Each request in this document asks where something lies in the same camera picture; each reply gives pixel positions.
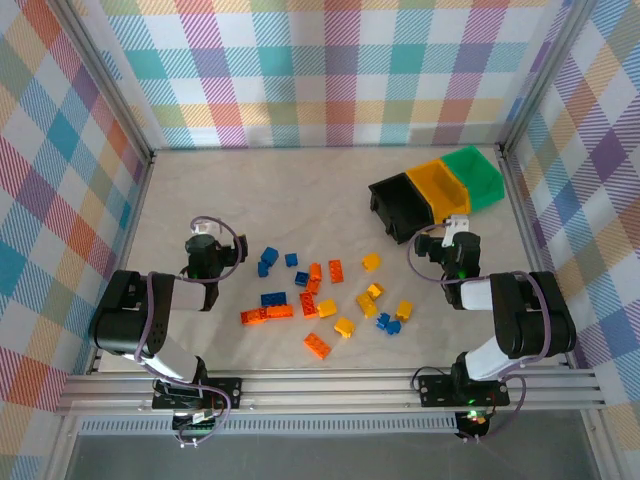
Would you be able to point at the small blue lego brick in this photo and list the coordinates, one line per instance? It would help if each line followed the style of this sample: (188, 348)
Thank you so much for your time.
(270, 255)
(291, 259)
(383, 321)
(301, 278)
(263, 270)
(393, 327)

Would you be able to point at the yellow plastic bin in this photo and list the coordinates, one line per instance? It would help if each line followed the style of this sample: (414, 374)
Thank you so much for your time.
(440, 185)

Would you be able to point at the black plastic bin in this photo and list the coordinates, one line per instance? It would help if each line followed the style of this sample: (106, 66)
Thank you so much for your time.
(400, 200)

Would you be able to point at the green plastic bin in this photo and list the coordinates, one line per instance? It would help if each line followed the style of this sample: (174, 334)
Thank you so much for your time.
(475, 170)

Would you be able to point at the yellow lego brick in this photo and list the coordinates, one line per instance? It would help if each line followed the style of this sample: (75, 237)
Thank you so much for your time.
(375, 290)
(344, 327)
(327, 307)
(366, 305)
(404, 310)
(371, 262)

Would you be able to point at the long orange lego brick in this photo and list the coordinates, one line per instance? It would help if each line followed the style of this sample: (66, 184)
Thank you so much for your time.
(254, 317)
(279, 312)
(318, 345)

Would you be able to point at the small orange lego brick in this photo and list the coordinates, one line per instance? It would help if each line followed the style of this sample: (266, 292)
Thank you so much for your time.
(313, 285)
(315, 271)

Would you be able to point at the long red-orange lego brick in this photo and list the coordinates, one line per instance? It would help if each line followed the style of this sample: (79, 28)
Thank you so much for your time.
(308, 304)
(336, 271)

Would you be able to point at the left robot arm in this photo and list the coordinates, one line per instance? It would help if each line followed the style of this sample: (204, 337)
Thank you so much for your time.
(125, 310)

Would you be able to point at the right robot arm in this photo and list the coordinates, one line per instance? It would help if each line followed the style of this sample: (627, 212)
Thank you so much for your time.
(530, 320)

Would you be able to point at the long blue lego brick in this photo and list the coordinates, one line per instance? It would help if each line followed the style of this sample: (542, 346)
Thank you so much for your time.
(274, 299)

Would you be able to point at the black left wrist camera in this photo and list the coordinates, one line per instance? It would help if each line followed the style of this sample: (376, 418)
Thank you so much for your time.
(235, 252)

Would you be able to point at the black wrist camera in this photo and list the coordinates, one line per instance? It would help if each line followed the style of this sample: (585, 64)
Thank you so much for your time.
(235, 252)
(427, 247)

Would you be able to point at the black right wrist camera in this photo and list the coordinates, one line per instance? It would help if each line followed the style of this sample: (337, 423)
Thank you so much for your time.
(427, 247)

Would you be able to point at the aluminium side rail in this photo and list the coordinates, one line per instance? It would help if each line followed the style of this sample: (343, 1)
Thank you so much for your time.
(132, 225)
(522, 200)

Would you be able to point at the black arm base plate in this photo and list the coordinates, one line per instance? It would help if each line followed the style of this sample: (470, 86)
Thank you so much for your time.
(435, 390)
(225, 392)

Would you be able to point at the wide aluminium frame rail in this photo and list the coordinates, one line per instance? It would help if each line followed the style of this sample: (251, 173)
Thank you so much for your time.
(325, 390)

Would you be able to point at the aluminium frame post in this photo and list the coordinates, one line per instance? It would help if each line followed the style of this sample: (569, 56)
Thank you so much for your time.
(545, 75)
(107, 85)

